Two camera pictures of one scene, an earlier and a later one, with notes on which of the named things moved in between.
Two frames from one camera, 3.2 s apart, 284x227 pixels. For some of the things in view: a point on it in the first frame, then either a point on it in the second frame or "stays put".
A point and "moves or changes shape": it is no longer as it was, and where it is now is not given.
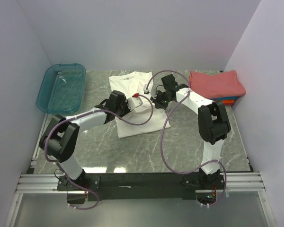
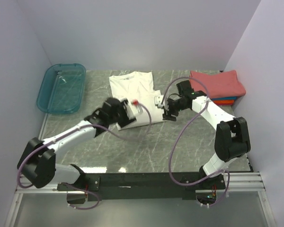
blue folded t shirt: x=224 y=98 stays put
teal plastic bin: x=61 y=89 stays put
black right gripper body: x=161 y=99 to x=173 y=108
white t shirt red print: x=137 y=82 moves or changes shape
